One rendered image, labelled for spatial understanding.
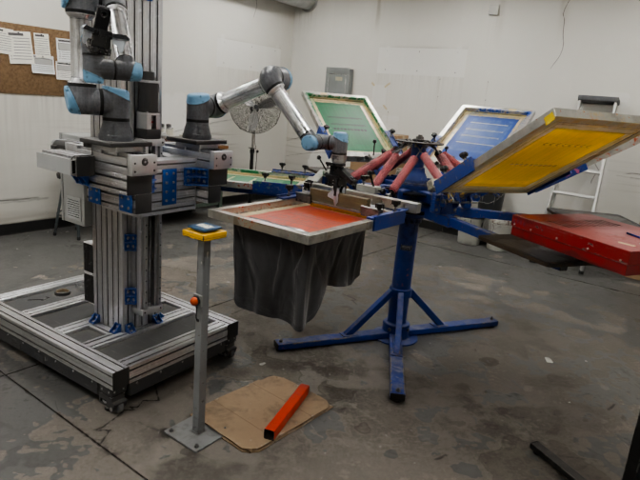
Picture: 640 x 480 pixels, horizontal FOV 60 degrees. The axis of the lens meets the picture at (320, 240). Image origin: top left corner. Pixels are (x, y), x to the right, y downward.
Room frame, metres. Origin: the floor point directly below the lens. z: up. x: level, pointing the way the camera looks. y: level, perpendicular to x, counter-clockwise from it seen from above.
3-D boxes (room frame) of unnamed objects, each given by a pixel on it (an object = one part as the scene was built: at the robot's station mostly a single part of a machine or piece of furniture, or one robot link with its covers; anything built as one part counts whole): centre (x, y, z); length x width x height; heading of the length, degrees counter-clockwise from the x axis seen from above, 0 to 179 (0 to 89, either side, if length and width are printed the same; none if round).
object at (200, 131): (2.92, 0.69, 1.31); 0.15 x 0.15 x 0.10
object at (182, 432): (2.20, 0.48, 0.48); 0.22 x 0.22 x 0.96; 55
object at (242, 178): (3.53, 0.34, 1.05); 1.08 x 0.61 x 0.23; 85
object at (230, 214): (2.59, 0.05, 0.97); 0.79 x 0.58 x 0.04; 145
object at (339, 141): (2.78, -0.06, 1.31); 0.09 x 0.08 x 0.11; 69
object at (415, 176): (3.44, -0.56, 0.67); 0.39 x 0.39 x 1.35
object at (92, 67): (2.21, 0.92, 1.56); 0.11 x 0.08 x 0.11; 122
